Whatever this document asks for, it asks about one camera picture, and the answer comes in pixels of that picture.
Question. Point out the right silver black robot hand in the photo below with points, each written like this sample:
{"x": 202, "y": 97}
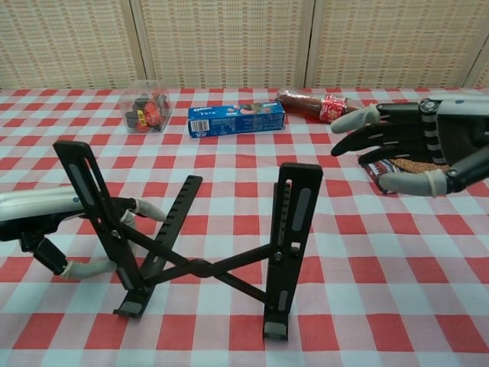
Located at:
{"x": 458, "y": 134}

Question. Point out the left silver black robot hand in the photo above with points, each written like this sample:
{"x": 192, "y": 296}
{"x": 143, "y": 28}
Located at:
{"x": 38, "y": 204}

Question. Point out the black folding laptop stand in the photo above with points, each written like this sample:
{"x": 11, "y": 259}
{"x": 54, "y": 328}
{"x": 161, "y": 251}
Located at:
{"x": 198, "y": 267}

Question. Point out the round woven rattan coaster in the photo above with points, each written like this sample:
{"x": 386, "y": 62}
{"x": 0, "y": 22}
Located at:
{"x": 416, "y": 166}

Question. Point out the woven bamboo screen panel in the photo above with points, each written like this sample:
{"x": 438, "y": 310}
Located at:
{"x": 483, "y": 76}
{"x": 225, "y": 42}
{"x": 65, "y": 42}
{"x": 389, "y": 42}

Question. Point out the dark flat chocolate box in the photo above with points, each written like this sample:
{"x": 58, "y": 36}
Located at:
{"x": 376, "y": 170}

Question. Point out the clear plastic snack box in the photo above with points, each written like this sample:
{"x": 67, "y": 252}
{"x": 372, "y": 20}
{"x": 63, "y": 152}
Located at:
{"x": 147, "y": 111}

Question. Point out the red white checkered tablecloth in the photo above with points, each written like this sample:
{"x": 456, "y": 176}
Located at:
{"x": 382, "y": 267}

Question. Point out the cola bottle with red label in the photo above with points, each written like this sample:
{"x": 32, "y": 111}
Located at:
{"x": 302, "y": 101}

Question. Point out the blue Oreo cookie box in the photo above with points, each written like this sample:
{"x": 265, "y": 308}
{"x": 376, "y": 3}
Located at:
{"x": 237, "y": 120}

